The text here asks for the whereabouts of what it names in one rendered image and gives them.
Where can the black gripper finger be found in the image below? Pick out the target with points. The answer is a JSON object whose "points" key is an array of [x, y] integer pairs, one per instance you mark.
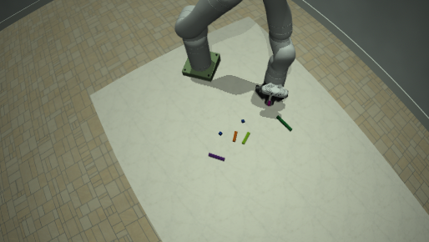
{"points": [[258, 90], [273, 98]]}

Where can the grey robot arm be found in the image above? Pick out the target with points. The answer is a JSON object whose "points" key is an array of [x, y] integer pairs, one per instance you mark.
{"points": [[192, 27]]}

